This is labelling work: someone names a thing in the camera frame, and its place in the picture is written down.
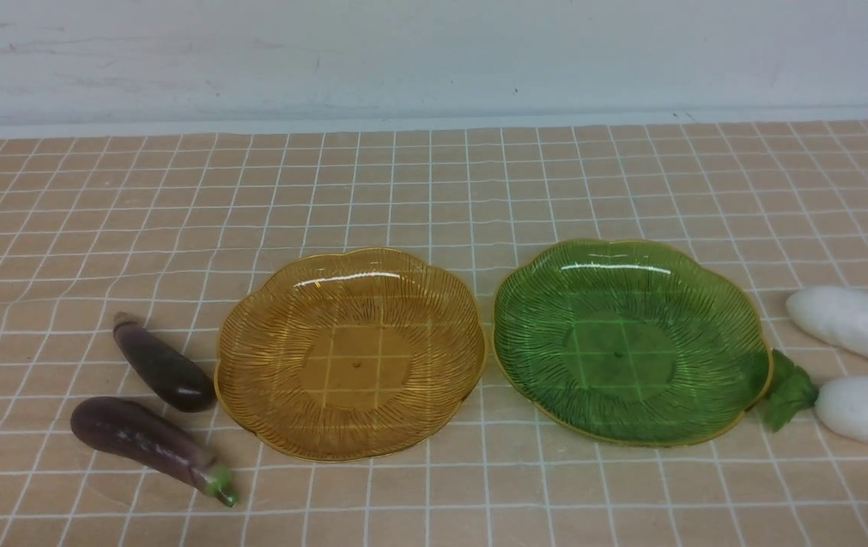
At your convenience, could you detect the amber plastic plate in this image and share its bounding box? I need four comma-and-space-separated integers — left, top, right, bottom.
213, 247, 488, 463

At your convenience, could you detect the beige checkered tablecloth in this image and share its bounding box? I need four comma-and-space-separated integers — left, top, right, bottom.
0, 120, 868, 546

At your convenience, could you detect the white radish with leaves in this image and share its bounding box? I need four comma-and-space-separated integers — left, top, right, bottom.
763, 349, 868, 444

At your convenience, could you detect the green plastic plate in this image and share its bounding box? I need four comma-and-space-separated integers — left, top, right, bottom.
492, 239, 774, 447

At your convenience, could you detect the purple eggplant with green stem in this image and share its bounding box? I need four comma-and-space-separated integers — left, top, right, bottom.
70, 396, 239, 507

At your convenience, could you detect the purple eggplant without green stem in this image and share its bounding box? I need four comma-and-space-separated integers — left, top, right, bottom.
113, 311, 217, 413

